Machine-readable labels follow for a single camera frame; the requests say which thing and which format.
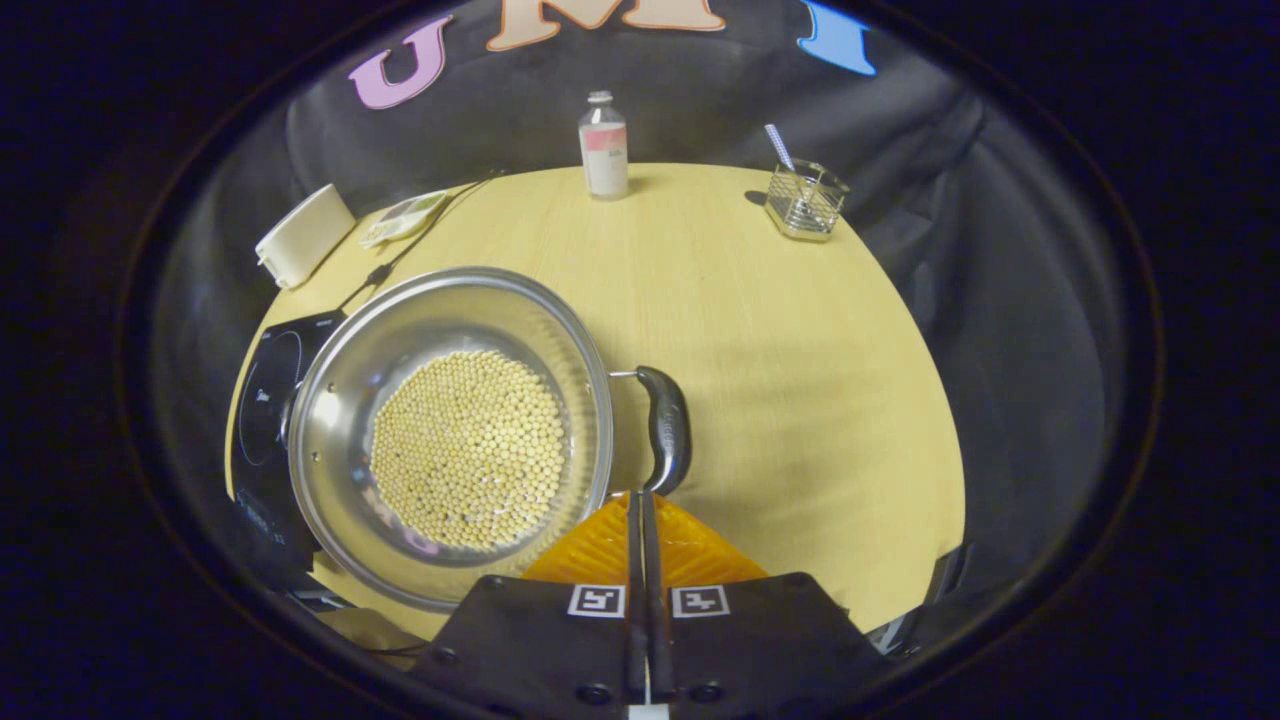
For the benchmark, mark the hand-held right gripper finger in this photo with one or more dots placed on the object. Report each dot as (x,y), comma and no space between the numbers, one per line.
(652,600)
(637,600)

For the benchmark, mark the black induction cooktop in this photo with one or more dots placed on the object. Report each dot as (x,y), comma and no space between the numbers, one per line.
(265,400)

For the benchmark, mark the pile of yellow soybeans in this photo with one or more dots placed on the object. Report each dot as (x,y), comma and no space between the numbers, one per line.
(470,450)

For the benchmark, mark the white toaster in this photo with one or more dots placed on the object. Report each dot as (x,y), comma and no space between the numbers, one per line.
(305,238)

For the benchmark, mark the striped straw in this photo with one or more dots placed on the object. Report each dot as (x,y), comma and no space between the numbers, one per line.
(779,146)

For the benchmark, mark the small pink-labelled glass bottle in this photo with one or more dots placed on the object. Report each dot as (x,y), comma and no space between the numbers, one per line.
(604,150)

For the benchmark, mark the stainless steel pot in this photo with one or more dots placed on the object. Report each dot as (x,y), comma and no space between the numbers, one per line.
(340,430)

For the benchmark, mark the white divided bean dish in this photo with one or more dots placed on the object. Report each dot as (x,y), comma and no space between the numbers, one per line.
(405,217)

